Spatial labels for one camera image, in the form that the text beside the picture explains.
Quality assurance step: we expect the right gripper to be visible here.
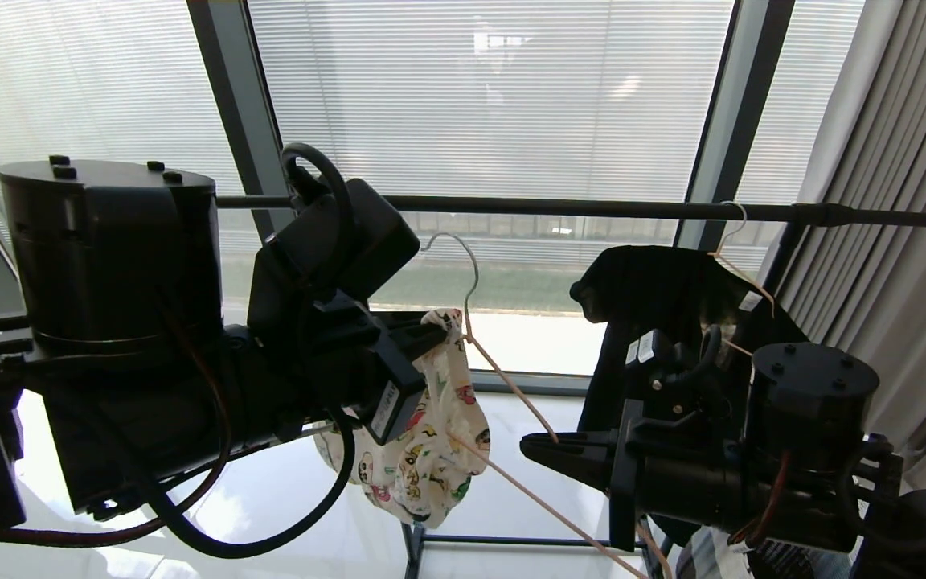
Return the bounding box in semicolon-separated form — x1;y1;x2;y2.
608;398;755;552

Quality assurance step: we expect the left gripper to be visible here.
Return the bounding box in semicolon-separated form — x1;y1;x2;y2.
222;294;430;453

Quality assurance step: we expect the cream printed garment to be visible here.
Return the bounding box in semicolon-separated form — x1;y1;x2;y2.
314;308;492;529

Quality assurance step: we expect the pink clothes hanger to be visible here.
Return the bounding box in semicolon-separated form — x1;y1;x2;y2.
707;201;777;385
421;232;674;579

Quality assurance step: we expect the white laundry basket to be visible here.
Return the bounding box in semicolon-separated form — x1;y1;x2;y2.
676;527;862;579

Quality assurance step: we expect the black clothes rack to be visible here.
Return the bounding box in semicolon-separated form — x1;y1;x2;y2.
214;195;926;579

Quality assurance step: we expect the black garment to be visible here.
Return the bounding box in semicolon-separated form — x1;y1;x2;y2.
570;245;813;439

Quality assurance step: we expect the window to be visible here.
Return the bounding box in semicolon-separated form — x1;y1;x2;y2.
0;0;866;395

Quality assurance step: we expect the beige curtain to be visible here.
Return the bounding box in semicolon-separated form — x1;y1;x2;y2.
760;0;926;491

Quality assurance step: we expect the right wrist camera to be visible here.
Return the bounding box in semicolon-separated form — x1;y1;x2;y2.
622;326;741;435

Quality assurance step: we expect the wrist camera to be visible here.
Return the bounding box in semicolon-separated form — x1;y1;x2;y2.
248;179;421;322
622;326;741;435

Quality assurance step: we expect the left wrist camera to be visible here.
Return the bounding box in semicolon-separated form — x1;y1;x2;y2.
248;179;421;322

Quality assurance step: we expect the black cable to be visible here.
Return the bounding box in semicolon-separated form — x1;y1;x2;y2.
668;324;725;395
137;143;358;561

